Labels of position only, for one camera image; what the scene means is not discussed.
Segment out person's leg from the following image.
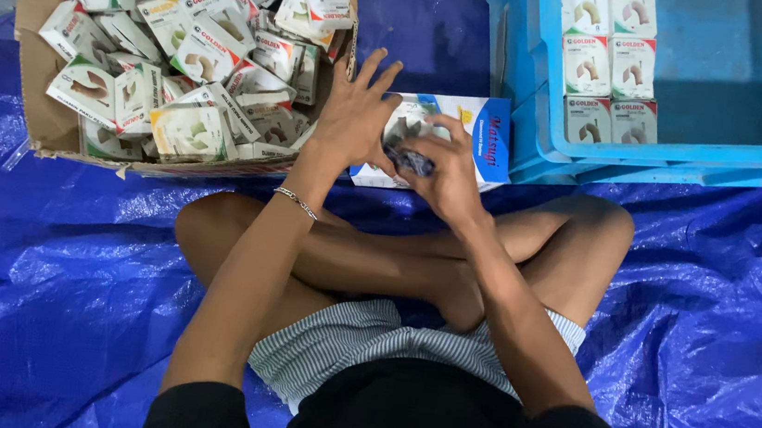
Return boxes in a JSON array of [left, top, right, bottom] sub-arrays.
[[166, 185, 495, 336], [306, 169, 639, 336]]

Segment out pile of small white boxes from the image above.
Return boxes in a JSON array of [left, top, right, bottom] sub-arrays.
[[26, 0, 359, 183]]

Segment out blue and white cardboard box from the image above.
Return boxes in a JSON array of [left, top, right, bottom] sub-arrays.
[[348, 84, 520, 202]]

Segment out rows of upright white boxes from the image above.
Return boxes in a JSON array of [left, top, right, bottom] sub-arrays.
[[545, 0, 672, 152]]

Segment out person's left hand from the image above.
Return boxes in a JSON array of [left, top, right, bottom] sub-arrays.
[[287, 40, 412, 215]]

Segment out brown cardboard carton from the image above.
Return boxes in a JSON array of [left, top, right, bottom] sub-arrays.
[[0, 0, 365, 201]]

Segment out silver chain bracelet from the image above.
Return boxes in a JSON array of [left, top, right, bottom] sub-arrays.
[[271, 186, 322, 221]]

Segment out black shirt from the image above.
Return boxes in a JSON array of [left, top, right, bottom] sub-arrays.
[[140, 331, 673, 428]]

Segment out person's right leg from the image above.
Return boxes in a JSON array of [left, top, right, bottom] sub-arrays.
[[306, 169, 639, 336]]

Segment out small dark blue silver part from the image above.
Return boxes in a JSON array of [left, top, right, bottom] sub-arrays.
[[379, 113, 443, 180]]

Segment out person's left leg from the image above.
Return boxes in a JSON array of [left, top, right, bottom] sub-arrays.
[[166, 185, 495, 336]]

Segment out blue plastic crate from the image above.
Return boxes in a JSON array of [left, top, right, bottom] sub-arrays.
[[465, 0, 762, 208]]

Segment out person's right hand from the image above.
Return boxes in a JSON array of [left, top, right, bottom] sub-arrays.
[[388, 110, 504, 237]]

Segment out striped grey shorts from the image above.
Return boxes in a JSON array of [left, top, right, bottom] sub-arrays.
[[242, 281, 589, 428]]

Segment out blue tarpaulin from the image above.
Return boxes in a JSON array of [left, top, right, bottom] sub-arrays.
[[0, 0, 762, 428]]

